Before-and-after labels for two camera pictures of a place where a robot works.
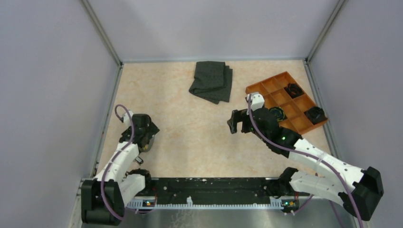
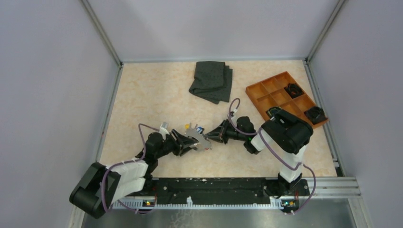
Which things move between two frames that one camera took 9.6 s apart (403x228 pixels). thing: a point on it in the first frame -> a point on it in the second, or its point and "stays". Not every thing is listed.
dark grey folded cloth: (212, 81) stays
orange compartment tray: (272, 90) stays
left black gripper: (151, 129) -> (182, 140)
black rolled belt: (293, 90) stays
